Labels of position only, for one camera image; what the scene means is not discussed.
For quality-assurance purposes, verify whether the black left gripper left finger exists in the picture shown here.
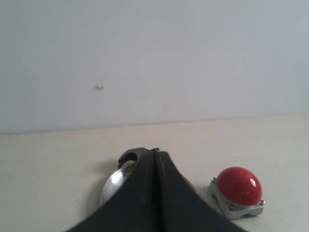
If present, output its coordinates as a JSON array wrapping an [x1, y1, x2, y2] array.
[[68, 151, 157, 232]]

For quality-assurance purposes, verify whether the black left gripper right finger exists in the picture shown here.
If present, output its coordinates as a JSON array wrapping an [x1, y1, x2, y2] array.
[[155, 151, 245, 232]]

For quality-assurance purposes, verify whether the red dome push button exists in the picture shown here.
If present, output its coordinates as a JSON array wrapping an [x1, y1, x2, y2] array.
[[209, 166, 265, 220]]

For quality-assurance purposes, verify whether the round stainless steel plate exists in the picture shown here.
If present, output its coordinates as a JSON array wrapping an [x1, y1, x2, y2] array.
[[99, 163, 135, 207]]

